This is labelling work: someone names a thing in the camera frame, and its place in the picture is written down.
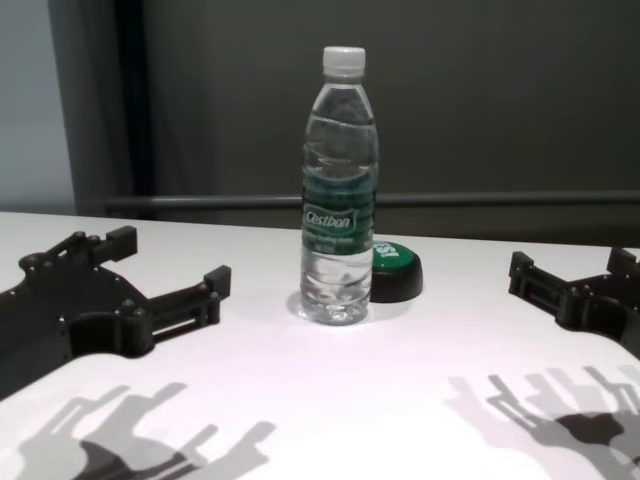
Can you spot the clear water bottle green label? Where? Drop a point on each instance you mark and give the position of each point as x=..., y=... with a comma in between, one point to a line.
x=337, y=200

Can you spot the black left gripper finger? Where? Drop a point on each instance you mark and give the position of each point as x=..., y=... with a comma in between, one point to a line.
x=120, y=242
x=200, y=300

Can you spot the dark vertical frame post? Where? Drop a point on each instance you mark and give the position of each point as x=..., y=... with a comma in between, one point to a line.
x=131, y=100

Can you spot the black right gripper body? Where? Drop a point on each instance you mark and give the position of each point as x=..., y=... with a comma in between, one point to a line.
x=607, y=310

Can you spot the green push button black base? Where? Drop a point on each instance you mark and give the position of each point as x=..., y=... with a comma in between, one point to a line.
x=397, y=277

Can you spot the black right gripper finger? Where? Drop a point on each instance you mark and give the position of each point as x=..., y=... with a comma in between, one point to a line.
x=535, y=285
x=625, y=262

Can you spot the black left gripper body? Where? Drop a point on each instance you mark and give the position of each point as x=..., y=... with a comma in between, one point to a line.
x=60, y=310

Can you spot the thin grey horizontal rail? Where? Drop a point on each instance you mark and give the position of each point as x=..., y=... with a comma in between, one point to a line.
x=500, y=201

